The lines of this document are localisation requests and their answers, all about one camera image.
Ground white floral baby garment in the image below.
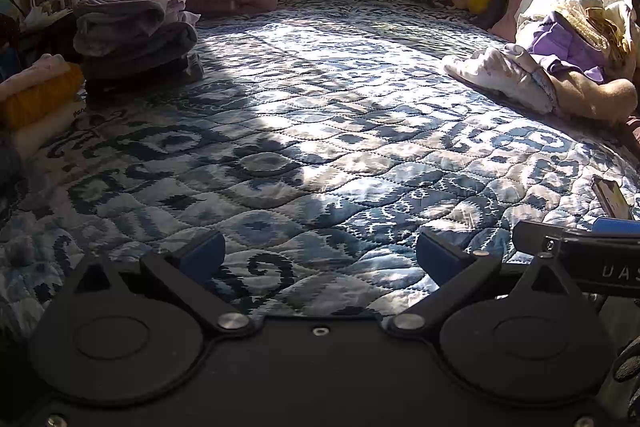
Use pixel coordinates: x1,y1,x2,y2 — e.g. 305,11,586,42
440,43,559,115

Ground orange and pink folded clothes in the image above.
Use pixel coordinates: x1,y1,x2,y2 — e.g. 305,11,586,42
1,54,86,160

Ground stack of folded grey clothes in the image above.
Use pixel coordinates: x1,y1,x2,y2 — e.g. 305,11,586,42
74,0,204,109

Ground tan brown garment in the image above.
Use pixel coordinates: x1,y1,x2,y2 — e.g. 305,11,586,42
550,70,638,126

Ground blue white patterned quilt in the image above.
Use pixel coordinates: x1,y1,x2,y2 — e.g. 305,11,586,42
1,0,639,335

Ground purple garment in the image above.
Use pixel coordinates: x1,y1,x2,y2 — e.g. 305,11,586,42
518,12,606,84

